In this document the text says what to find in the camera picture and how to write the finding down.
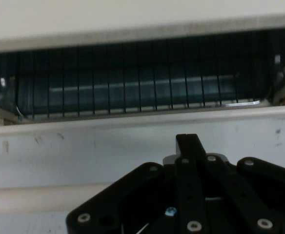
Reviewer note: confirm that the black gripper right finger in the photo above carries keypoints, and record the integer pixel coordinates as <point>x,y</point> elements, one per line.
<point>254,195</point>

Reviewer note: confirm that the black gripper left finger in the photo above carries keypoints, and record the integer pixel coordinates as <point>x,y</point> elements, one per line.
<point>132,195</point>

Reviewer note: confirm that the glass oven door cream frame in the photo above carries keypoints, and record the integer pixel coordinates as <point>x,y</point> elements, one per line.
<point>132,124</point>

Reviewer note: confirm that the oven heating element tube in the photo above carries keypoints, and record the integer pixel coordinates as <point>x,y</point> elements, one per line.
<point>132,84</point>

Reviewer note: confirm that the cream toaster oven body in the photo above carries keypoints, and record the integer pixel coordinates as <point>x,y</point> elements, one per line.
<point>132,14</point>

